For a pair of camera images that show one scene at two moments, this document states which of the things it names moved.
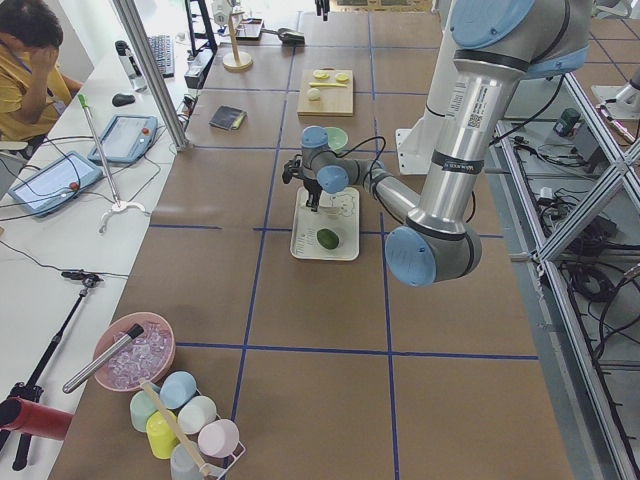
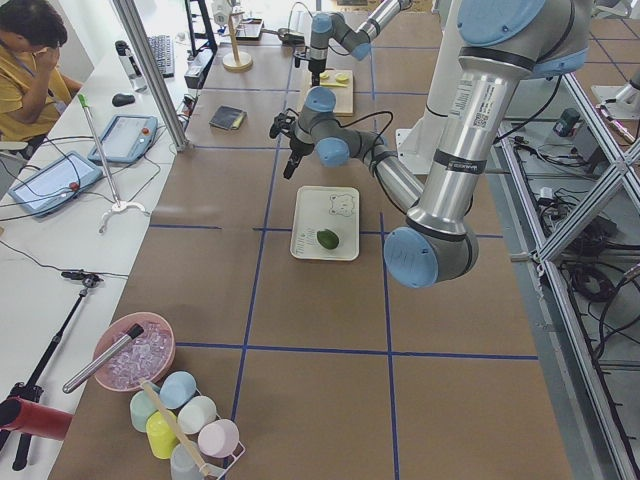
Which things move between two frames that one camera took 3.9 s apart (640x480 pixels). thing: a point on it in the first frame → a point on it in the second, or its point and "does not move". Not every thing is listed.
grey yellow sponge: (228, 117) does not move
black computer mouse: (120, 100) does not move
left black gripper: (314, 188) → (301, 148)
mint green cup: (142, 406) does not move
